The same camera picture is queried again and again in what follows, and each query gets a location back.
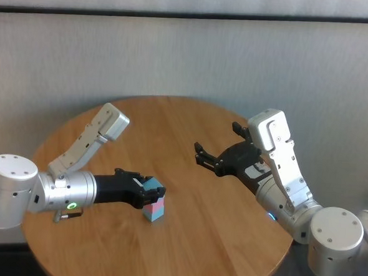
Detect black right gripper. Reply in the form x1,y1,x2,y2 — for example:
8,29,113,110
191,119,278,197

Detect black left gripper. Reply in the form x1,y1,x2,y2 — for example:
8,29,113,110
91,166,168,211

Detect light blue cube block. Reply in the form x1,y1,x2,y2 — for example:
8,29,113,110
141,175,164,196
143,205,165,224

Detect pink cube block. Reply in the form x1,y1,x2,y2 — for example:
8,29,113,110
144,196,165,215

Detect black baseboard strip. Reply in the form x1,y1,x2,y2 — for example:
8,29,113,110
0,241,31,254

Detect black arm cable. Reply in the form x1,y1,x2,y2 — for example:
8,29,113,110
52,207,84,225

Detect black wall rail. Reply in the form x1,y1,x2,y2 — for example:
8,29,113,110
0,0,368,36

